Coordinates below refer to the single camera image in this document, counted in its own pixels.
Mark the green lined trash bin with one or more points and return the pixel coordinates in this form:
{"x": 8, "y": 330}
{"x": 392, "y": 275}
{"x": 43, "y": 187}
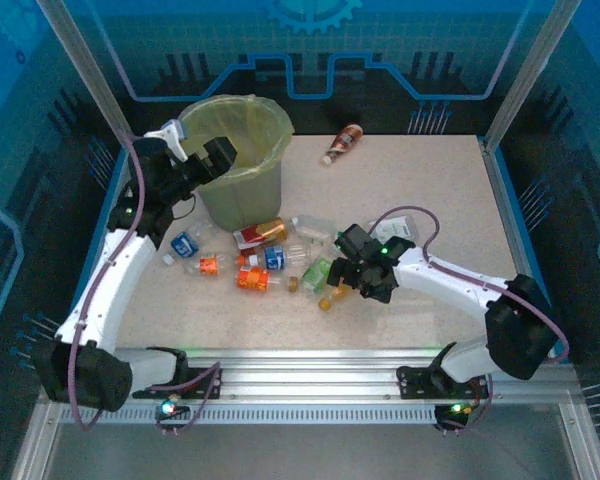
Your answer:
{"x": 260, "y": 115}

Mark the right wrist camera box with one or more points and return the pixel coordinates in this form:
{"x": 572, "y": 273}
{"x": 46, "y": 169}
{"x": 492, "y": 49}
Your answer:
{"x": 395, "y": 227}

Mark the clear plastic bottle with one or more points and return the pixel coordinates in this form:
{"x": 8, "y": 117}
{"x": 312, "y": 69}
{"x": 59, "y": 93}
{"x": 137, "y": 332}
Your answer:
{"x": 312, "y": 227}

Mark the blue label clear bottle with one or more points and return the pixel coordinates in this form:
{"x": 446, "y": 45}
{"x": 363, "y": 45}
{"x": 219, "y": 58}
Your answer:
{"x": 184, "y": 245}
{"x": 276, "y": 257}

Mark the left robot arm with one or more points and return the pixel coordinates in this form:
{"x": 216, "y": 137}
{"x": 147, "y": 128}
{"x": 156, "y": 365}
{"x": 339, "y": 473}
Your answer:
{"x": 110, "y": 285}

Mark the small orange label bottle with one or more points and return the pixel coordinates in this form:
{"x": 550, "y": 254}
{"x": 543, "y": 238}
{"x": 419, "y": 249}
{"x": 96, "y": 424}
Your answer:
{"x": 210, "y": 265}

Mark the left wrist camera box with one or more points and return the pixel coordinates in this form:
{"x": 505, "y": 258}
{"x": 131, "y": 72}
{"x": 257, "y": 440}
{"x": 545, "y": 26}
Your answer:
{"x": 172, "y": 131}

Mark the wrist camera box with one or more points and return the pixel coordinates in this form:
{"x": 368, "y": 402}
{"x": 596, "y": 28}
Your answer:
{"x": 172, "y": 131}
{"x": 395, "y": 227}

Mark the brown bottle with white cap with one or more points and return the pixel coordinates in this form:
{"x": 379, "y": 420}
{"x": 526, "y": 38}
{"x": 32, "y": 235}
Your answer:
{"x": 344, "y": 140}

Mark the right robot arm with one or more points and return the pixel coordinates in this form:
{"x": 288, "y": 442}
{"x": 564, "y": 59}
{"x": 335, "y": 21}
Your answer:
{"x": 445, "y": 277}

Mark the large orange label bottle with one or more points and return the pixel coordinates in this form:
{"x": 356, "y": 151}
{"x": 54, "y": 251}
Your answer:
{"x": 252, "y": 279}

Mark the green label bottle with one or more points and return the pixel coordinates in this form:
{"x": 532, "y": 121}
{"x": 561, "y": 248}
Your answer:
{"x": 317, "y": 272}

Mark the small LED board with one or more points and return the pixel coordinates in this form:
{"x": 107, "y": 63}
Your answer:
{"x": 167, "y": 407}
{"x": 454, "y": 409}

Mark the grey metal base plate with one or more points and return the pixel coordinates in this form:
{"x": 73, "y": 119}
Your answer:
{"x": 305, "y": 455}

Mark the red yellow label tea bottle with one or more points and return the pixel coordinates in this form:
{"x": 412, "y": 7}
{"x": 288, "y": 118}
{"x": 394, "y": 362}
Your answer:
{"x": 260, "y": 232}

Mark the aluminium front rail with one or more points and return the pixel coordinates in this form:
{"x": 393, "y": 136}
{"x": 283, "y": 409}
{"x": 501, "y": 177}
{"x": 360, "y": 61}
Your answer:
{"x": 305, "y": 370}

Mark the aluminium side rail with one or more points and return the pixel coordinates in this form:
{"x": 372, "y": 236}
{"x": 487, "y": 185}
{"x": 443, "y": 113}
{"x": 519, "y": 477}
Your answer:
{"x": 591, "y": 457}
{"x": 32, "y": 450}

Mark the aluminium frame post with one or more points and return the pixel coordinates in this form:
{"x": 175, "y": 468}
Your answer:
{"x": 529, "y": 70}
{"x": 85, "y": 65}

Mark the slotted metal strip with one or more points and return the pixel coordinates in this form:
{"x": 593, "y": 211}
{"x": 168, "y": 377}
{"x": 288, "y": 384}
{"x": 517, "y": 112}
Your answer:
{"x": 305, "y": 415}

